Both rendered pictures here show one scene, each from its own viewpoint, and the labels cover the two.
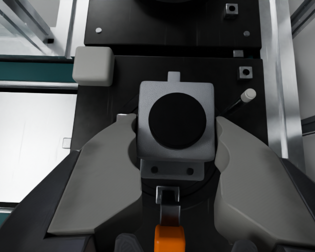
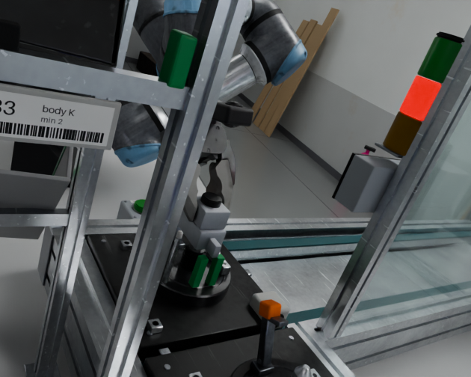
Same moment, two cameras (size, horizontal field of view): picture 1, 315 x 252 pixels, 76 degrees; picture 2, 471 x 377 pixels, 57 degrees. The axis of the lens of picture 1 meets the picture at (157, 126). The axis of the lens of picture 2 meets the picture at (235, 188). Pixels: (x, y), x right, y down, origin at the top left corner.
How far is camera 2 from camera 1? 0.61 m
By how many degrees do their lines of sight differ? 76
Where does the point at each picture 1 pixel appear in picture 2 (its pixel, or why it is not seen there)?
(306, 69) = not seen: outside the picture
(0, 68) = not seen: hidden behind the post
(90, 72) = (266, 295)
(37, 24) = (329, 322)
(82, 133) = (243, 275)
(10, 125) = (294, 297)
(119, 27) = (279, 344)
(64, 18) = (326, 349)
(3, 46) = not seen: hidden behind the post
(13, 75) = (318, 310)
